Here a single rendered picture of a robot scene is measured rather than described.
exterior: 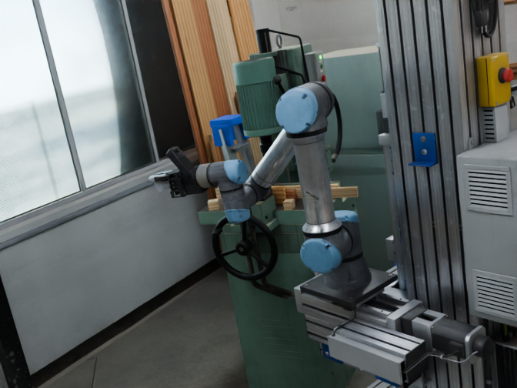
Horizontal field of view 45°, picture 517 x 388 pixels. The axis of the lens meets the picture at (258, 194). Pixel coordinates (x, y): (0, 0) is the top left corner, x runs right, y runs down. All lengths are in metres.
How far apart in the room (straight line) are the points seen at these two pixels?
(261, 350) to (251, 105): 1.11
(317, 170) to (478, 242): 0.47
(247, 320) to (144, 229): 1.30
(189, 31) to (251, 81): 1.63
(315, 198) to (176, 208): 2.46
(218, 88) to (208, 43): 0.31
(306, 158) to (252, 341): 1.36
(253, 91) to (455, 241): 1.10
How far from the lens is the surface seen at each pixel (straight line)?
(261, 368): 2.96
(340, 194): 2.60
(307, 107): 1.67
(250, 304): 2.81
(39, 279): 3.49
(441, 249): 1.91
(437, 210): 1.87
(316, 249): 1.78
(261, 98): 2.57
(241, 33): 4.56
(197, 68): 4.13
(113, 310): 3.85
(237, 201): 1.89
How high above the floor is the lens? 1.65
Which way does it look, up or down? 15 degrees down
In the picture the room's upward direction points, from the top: 10 degrees counter-clockwise
